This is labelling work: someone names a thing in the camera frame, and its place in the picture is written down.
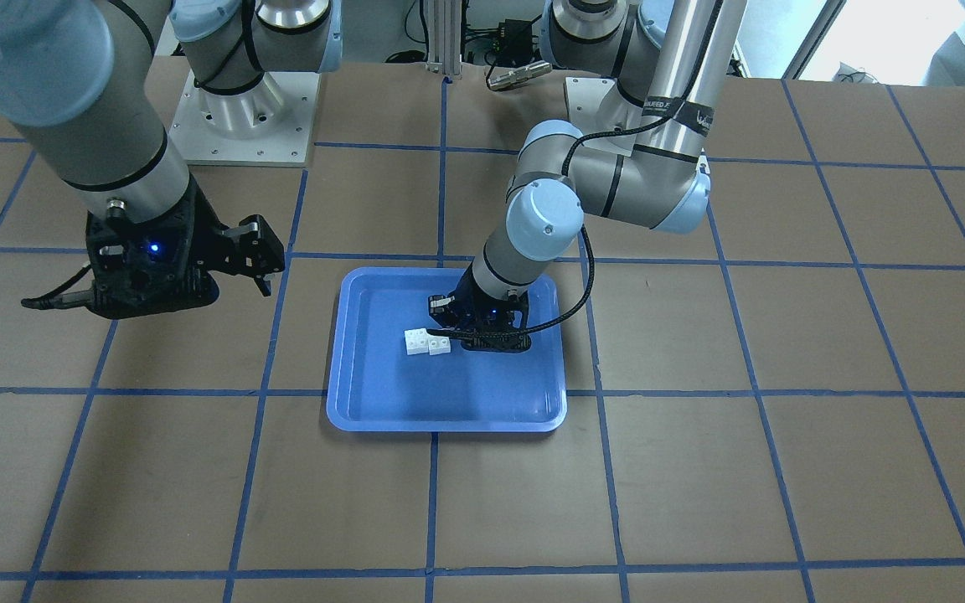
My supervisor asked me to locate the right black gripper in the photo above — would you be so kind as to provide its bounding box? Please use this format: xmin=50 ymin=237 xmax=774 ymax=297
xmin=85 ymin=177 xmax=285 ymax=319

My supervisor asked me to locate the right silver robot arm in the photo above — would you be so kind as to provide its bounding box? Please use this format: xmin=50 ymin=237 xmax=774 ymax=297
xmin=0 ymin=1 xmax=285 ymax=319

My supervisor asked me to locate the white block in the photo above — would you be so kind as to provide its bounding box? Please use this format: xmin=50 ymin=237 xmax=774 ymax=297
xmin=426 ymin=335 xmax=452 ymax=356
xmin=405 ymin=328 xmax=431 ymax=356

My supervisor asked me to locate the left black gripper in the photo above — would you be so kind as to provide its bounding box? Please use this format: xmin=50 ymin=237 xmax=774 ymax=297
xmin=426 ymin=267 xmax=532 ymax=353

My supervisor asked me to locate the blue plastic tray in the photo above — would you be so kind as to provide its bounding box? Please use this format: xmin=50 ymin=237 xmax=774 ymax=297
xmin=327 ymin=266 xmax=567 ymax=434

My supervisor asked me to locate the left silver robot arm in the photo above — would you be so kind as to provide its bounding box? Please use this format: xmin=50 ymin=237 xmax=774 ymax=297
xmin=428 ymin=1 xmax=746 ymax=353

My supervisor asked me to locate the aluminium frame post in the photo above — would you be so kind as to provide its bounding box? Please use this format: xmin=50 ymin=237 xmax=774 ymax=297
xmin=419 ymin=0 xmax=464 ymax=83

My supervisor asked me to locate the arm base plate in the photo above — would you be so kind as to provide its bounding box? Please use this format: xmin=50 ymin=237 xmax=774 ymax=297
xmin=168 ymin=72 xmax=322 ymax=168
xmin=565 ymin=76 xmax=642 ymax=157

